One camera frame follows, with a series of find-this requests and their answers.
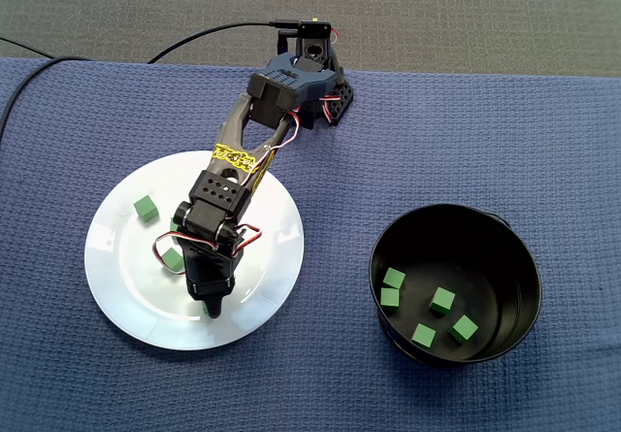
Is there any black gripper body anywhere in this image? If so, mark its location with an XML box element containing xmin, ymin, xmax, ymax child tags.
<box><xmin>181</xmin><ymin>242</ymin><xmax>239</xmax><ymax>303</ymax></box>

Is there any white round plate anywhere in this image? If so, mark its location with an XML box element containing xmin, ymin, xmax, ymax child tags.
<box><xmin>83</xmin><ymin>150</ymin><xmax>306</xmax><ymax>351</ymax></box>

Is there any black round container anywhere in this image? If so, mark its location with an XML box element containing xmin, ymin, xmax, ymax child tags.
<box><xmin>368</xmin><ymin>202</ymin><xmax>543</xmax><ymax>368</ymax></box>

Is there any black table clamp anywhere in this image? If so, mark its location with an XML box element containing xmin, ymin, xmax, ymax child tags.
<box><xmin>277</xmin><ymin>31</ymin><xmax>298</xmax><ymax>59</ymax></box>

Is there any blue waffle-weave cloth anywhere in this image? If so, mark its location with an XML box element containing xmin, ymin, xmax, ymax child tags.
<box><xmin>0</xmin><ymin>56</ymin><xmax>621</xmax><ymax>432</ymax></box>

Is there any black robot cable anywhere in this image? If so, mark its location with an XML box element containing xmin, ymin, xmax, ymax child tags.
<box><xmin>0</xmin><ymin>17</ymin><xmax>303</xmax><ymax>135</ymax></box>

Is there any thin black floor cable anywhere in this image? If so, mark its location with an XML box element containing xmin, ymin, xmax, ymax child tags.
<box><xmin>0</xmin><ymin>36</ymin><xmax>54</xmax><ymax>59</ymax></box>

